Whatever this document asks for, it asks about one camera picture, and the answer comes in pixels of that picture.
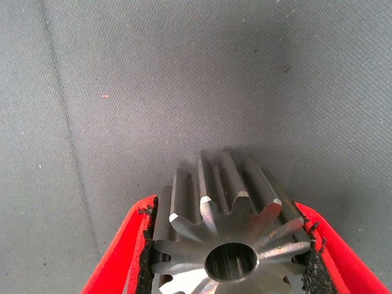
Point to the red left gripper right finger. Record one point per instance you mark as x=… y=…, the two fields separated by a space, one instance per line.
x=337 y=260

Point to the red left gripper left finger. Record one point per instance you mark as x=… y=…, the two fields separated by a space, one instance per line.
x=122 y=245

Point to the large steel gear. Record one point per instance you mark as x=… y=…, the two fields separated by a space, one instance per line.
x=226 y=220

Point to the dark grey table cloth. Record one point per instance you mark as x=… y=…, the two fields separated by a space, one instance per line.
x=183 y=76

